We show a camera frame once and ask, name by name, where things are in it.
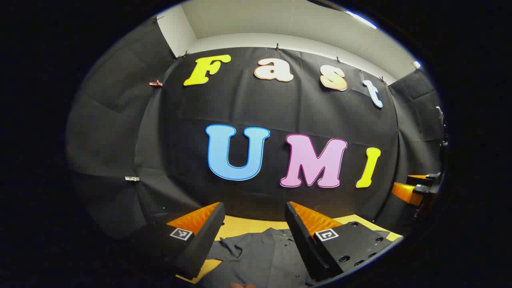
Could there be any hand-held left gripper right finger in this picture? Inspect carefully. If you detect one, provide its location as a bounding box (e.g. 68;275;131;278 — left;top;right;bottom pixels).
285;201;394;282

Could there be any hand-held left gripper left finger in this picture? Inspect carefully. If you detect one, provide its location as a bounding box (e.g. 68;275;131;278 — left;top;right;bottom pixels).
140;202;226;280

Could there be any grey button shirt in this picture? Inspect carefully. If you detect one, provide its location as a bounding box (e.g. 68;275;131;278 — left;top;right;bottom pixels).
198;227;320;288

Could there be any black backdrop cloth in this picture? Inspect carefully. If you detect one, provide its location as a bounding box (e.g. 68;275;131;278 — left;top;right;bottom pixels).
66;16;446;244

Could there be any ceiling light strip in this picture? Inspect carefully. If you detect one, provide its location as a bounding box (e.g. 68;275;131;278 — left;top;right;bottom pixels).
344;10;378;30

